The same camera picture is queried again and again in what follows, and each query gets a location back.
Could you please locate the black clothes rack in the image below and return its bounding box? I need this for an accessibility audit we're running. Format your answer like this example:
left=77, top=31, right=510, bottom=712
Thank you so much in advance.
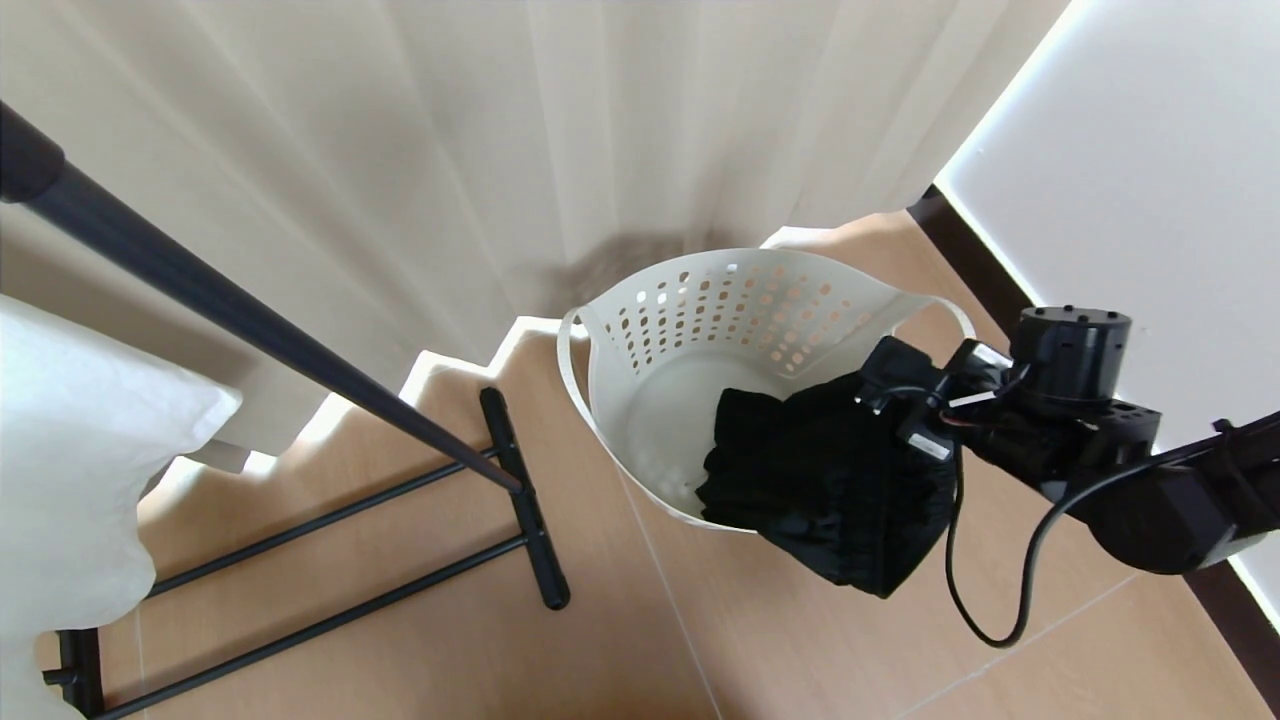
left=0, top=100, right=572, bottom=720

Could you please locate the white printed shirt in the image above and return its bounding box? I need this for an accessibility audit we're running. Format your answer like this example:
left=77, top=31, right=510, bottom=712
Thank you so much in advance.
left=0, top=294, right=244, bottom=720

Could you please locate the beige curtain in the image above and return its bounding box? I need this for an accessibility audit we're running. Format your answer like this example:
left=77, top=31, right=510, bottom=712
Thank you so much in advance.
left=0, top=0, right=1073, bottom=473

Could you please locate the white laundry basket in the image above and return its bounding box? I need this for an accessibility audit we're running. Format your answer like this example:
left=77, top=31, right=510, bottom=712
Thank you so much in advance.
left=557, top=247, right=977, bottom=536

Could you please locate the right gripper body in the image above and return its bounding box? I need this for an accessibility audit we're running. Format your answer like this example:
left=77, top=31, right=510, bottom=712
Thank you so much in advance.
left=898, top=393, right=1053, bottom=498

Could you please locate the black garment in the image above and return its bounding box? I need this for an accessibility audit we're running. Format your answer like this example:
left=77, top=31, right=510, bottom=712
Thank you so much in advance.
left=695, top=375, right=961, bottom=600

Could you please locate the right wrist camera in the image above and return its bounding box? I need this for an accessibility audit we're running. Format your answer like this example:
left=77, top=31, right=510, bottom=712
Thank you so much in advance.
left=857, top=336, right=1013, bottom=413

